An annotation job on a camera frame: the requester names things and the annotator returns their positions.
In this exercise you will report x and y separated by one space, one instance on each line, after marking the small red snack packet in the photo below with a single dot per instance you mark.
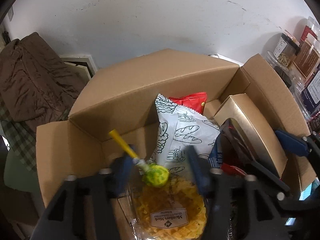
194 101

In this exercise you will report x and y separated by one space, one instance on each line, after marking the brown cardboard box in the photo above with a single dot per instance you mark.
122 97

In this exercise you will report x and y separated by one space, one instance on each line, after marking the brown jacket on chair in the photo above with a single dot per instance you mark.
36 85

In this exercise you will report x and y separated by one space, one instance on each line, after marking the clear bag yellow puffs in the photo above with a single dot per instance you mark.
174 211

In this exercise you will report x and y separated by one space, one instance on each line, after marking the gold rectangular box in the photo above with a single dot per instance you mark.
258 135

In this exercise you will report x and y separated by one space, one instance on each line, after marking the red gold snack packet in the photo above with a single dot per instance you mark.
232 170

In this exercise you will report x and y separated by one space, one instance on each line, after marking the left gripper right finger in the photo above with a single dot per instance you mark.
238 208

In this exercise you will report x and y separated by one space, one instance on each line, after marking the dark blue label jar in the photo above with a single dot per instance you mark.
309 97

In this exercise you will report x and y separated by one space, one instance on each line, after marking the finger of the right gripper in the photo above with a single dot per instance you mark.
237 151
293 144

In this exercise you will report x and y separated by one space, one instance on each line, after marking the white bread print snack bag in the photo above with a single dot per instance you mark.
180 127

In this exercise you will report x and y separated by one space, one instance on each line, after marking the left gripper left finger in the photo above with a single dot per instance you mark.
82 207

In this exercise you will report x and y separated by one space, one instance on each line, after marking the yellow stick lollipop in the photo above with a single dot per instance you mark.
153 175

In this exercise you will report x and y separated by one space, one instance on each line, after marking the blue tablet tube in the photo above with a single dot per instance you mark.
215 158

